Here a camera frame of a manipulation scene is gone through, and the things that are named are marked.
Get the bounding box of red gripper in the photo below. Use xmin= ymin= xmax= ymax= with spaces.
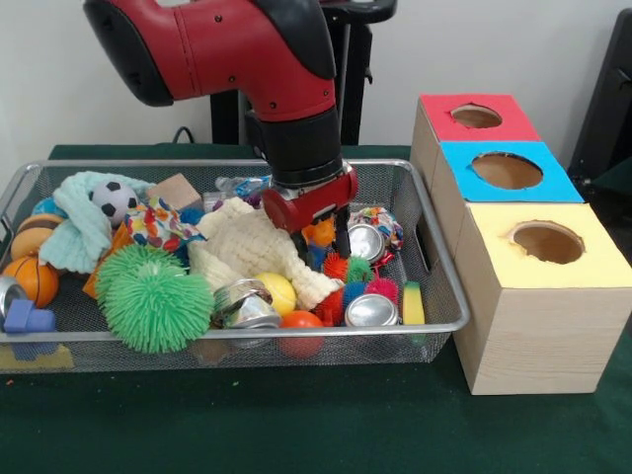
xmin=262 ymin=166 xmax=358 ymax=260

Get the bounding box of orange plastic tray block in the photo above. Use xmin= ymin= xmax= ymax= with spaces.
xmin=304 ymin=219 xmax=338 ymax=249

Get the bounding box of wooden box with three holes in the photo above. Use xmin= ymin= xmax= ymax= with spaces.
xmin=410 ymin=94 xmax=632 ymax=396

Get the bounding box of cream waffle cloth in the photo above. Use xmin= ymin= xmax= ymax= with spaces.
xmin=188 ymin=197 xmax=342 ymax=310

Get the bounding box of yellow ball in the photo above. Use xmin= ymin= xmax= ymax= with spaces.
xmin=255 ymin=273 xmax=297 ymax=317

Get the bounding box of crushed silver can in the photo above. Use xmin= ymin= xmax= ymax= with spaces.
xmin=344 ymin=293 xmax=401 ymax=329

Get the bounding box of red-orange ball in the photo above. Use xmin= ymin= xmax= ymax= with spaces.
xmin=279 ymin=311 xmax=325 ymax=358

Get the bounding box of colourful polka-dot cloth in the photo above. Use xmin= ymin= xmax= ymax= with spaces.
xmin=126 ymin=200 xmax=206 ymax=253

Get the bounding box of large green spiky ball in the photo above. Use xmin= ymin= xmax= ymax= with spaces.
xmin=99 ymin=262 xmax=215 ymax=355

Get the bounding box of green cloth table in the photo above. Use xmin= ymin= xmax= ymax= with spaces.
xmin=0 ymin=143 xmax=632 ymax=474

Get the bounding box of green spiky googly-eyed toy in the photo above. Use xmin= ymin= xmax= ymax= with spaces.
xmin=96 ymin=244 xmax=186 ymax=292

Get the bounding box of small soccer ball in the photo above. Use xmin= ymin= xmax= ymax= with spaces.
xmin=91 ymin=181 xmax=139 ymax=226

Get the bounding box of mint green cloth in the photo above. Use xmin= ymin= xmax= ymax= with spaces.
xmin=39 ymin=171 xmax=149 ymax=275

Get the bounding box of small orange basketball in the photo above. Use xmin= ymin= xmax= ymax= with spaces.
xmin=3 ymin=257 xmax=60 ymax=309

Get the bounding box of black floor stand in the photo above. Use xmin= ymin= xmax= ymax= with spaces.
xmin=571 ymin=8 xmax=632 ymax=198

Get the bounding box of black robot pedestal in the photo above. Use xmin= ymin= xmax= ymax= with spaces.
xmin=205 ymin=0 xmax=398 ymax=146

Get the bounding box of wire mesh bin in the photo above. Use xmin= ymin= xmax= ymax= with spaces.
xmin=0 ymin=158 xmax=473 ymax=372

